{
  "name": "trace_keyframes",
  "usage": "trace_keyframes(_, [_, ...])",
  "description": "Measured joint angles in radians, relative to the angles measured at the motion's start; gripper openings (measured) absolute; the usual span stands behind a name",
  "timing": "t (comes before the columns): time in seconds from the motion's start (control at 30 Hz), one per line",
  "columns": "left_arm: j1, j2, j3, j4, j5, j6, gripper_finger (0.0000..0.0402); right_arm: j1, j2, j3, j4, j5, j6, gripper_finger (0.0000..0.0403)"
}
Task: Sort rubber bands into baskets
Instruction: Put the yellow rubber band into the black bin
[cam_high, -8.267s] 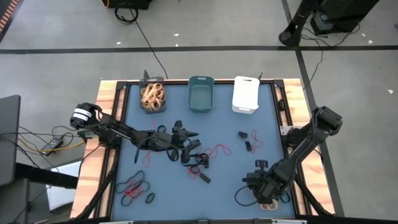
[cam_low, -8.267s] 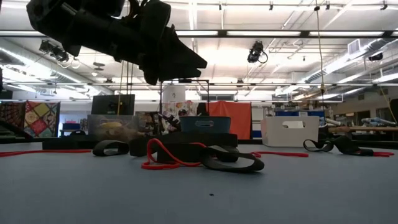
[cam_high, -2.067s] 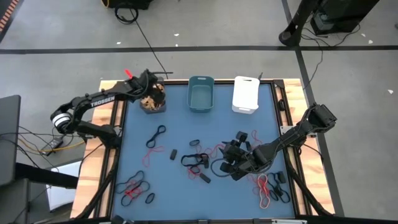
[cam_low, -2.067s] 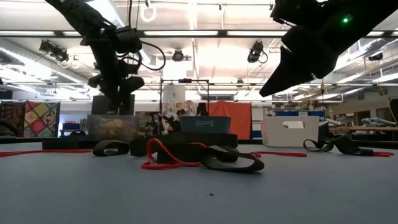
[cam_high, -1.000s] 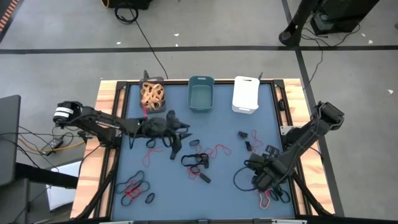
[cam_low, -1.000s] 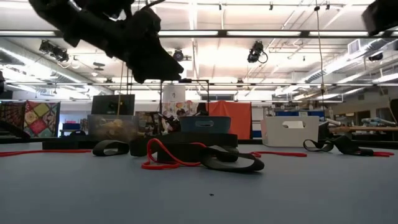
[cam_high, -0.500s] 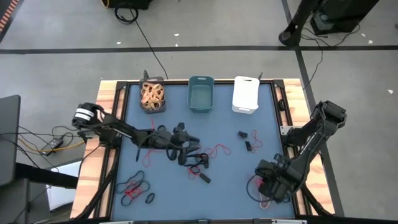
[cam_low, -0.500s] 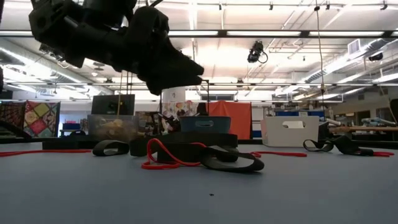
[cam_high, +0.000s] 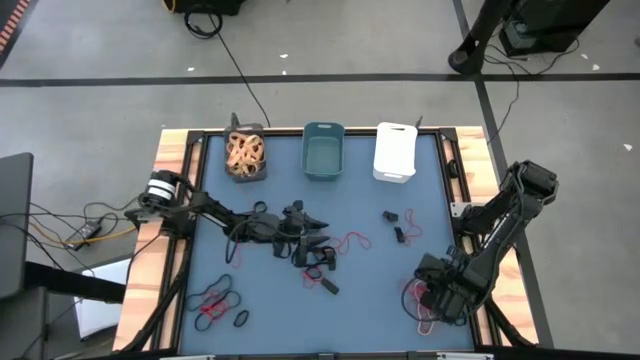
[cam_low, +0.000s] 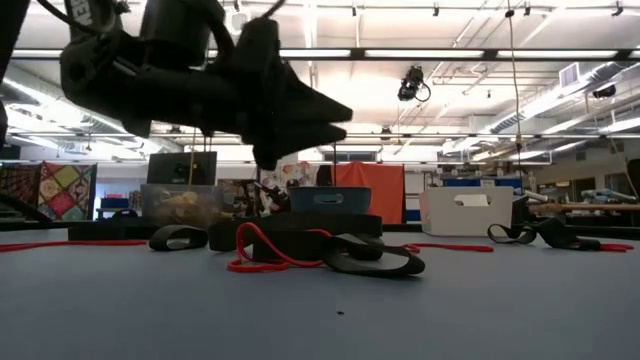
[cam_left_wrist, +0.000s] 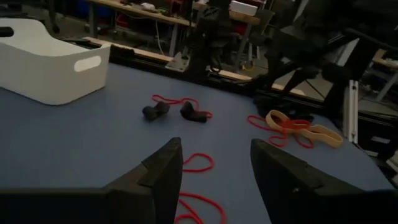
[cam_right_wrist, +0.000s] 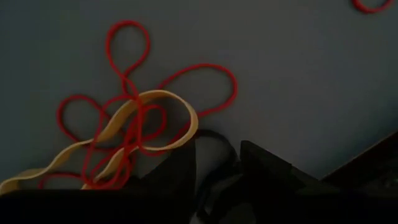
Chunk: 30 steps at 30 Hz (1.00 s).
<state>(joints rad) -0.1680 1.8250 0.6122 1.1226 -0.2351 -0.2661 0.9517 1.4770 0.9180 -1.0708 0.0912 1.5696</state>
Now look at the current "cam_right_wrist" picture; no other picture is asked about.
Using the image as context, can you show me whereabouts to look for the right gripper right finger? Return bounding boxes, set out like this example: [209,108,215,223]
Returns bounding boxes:
[240,140,340,192]

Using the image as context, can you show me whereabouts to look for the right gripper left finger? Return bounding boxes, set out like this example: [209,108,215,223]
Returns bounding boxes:
[132,138,198,192]

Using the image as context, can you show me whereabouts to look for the wide tan rubber band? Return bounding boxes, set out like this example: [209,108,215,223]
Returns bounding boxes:
[0,89,200,195]

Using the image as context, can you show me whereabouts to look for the thin black rubber band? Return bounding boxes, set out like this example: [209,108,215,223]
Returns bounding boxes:
[194,129,241,218]

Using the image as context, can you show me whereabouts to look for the long thin red band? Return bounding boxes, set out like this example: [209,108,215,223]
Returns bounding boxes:
[37,19,239,191]

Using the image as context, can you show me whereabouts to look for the blue table mat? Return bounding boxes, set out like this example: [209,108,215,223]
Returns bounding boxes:
[0,0,398,192]

